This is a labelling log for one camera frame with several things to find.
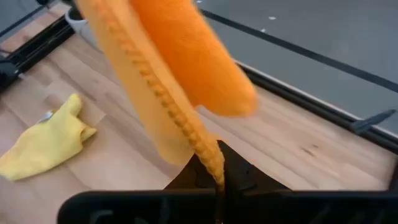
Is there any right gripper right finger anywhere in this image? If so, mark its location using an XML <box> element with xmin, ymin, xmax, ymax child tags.
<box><xmin>217</xmin><ymin>139</ymin><xmax>398</xmax><ymax>224</ymax></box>

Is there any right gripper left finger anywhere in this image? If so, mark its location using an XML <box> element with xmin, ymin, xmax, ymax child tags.
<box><xmin>57</xmin><ymin>154</ymin><xmax>218</xmax><ymax>224</ymax></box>

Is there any yellow microfiber towel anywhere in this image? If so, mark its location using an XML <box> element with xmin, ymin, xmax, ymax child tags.
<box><xmin>0</xmin><ymin>93</ymin><xmax>98</xmax><ymax>182</ymax></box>

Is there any orange microfiber towel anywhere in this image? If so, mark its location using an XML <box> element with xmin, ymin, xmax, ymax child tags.
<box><xmin>74</xmin><ymin>0</ymin><xmax>259</xmax><ymax>224</ymax></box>

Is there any snake plant in white pot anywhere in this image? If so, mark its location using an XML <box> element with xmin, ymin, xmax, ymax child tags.
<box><xmin>64</xmin><ymin>7</ymin><xmax>101</xmax><ymax>50</ymax></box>

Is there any black rail bracket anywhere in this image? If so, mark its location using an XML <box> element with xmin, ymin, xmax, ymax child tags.
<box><xmin>350</xmin><ymin>108</ymin><xmax>397</xmax><ymax>135</ymax></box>

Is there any black aluminium frame rail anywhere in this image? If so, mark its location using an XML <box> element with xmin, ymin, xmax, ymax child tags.
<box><xmin>6</xmin><ymin>15</ymin><xmax>71</xmax><ymax>60</ymax></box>
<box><xmin>15</xmin><ymin>27</ymin><xmax>77</xmax><ymax>75</ymax></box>

